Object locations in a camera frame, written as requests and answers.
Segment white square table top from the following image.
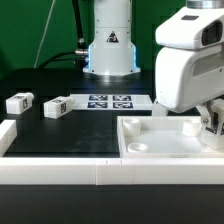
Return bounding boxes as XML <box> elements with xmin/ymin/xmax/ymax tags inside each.
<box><xmin>117</xmin><ymin>116</ymin><xmax>224</xmax><ymax>158</ymax></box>

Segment thin white cable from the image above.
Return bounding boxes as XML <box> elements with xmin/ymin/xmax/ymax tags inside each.
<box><xmin>33</xmin><ymin>0</ymin><xmax>57</xmax><ymax>69</ymax></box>

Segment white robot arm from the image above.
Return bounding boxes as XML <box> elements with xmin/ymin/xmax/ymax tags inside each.
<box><xmin>83</xmin><ymin>0</ymin><xmax>224</xmax><ymax>133</ymax></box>

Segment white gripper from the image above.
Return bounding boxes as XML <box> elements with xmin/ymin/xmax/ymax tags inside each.
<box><xmin>155</xmin><ymin>7</ymin><xmax>224</xmax><ymax>134</ymax></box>

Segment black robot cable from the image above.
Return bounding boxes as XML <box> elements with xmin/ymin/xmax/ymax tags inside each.
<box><xmin>37</xmin><ymin>0</ymin><xmax>90</xmax><ymax>70</ymax></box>

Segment white marker base sheet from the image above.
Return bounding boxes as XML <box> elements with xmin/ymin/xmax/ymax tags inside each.
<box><xmin>70</xmin><ymin>94</ymin><xmax>152</xmax><ymax>111</ymax></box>

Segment white U-shaped fence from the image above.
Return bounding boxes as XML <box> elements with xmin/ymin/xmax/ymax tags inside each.
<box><xmin>0</xmin><ymin>120</ymin><xmax>224</xmax><ymax>185</ymax></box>

